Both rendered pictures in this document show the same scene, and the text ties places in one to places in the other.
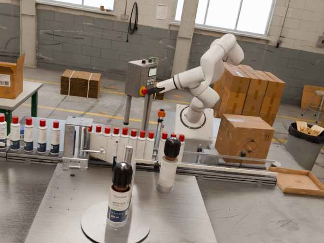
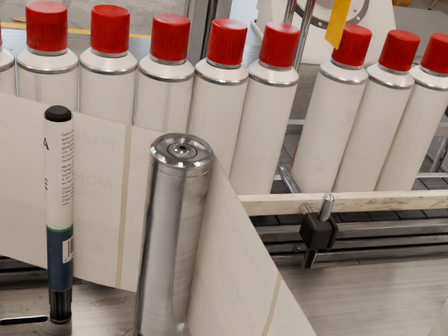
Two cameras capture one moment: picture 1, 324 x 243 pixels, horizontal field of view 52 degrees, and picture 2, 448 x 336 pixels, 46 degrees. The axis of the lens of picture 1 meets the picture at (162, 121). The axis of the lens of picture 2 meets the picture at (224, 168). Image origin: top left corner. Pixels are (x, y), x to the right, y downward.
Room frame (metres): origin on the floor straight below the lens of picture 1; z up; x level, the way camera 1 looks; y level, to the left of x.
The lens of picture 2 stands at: (1.38, 0.18, 1.23)
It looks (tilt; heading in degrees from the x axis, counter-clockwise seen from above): 32 degrees down; 348
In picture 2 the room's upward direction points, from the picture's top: 11 degrees clockwise
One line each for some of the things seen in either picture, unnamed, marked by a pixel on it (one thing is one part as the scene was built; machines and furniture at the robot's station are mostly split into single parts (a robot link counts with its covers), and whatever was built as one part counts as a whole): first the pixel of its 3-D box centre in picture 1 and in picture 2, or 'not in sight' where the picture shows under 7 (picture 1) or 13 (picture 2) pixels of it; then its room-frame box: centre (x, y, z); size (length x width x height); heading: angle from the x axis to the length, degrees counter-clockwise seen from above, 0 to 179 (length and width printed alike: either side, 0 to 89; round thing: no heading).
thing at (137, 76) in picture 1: (141, 78); not in sight; (1.92, 0.16, 1.38); 0.17 x 0.10 x 0.19; 153
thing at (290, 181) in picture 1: (297, 181); not in sight; (1.99, -0.95, 0.85); 0.30 x 0.26 x 0.04; 98
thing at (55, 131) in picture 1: (55, 137); not in sight; (1.77, 0.60, 0.98); 0.05 x 0.05 x 0.20
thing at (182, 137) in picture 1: (179, 150); (413, 124); (1.88, -0.13, 0.98); 0.05 x 0.05 x 0.20
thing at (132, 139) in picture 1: (131, 145); (161, 121); (1.83, 0.15, 0.98); 0.05 x 0.05 x 0.20
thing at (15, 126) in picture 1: (15, 133); not in sight; (1.74, 0.82, 0.98); 0.05 x 0.05 x 0.20
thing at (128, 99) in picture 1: (128, 108); not in sight; (1.92, 0.22, 1.18); 0.04 x 0.04 x 0.21
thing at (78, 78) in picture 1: (81, 83); not in sight; (5.74, 1.52, 0.16); 0.65 x 0.54 x 0.32; 99
